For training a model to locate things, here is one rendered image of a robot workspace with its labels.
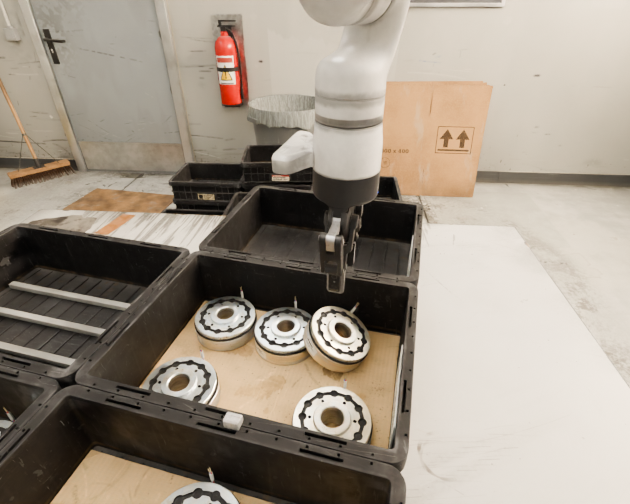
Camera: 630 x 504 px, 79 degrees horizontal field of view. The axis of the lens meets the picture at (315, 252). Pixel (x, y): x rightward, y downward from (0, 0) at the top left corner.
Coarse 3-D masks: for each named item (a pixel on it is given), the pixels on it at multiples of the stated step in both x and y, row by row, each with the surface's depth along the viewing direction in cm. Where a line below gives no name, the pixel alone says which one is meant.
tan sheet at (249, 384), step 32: (192, 320) 69; (192, 352) 63; (224, 352) 63; (256, 352) 63; (384, 352) 63; (224, 384) 57; (256, 384) 57; (288, 384) 57; (320, 384) 57; (352, 384) 57; (384, 384) 57; (288, 416) 53; (384, 416) 53
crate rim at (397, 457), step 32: (192, 256) 68; (224, 256) 68; (160, 288) 61; (416, 288) 61; (128, 320) 55; (416, 320) 55; (96, 352) 50; (96, 384) 46; (224, 416) 42; (256, 416) 42; (352, 448) 39; (384, 448) 39
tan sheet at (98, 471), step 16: (80, 464) 48; (96, 464) 48; (112, 464) 48; (128, 464) 48; (80, 480) 46; (96, 480) 46; (112, 480) 46; (128, 480) 46; (144, 480) 46; (160, 480) 46; (176, 480) 46; (192, 480) 46; (64, 496) 45; (80, 496) 45; (96, 496) 45; (112, 496) 45; (128, 496) 45; (144, 496) 45; (160, 496) 45; (240, 496) 45
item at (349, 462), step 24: (48, 408) 43; (120, 408) 43; (144, 408) 43; (168, 408) 43; (24, 432) 40; (216, 432) 40; (240, 432) 40; (0, 456) 38; (312, 456) 38; (336, 456) 38; (384, 480) 37
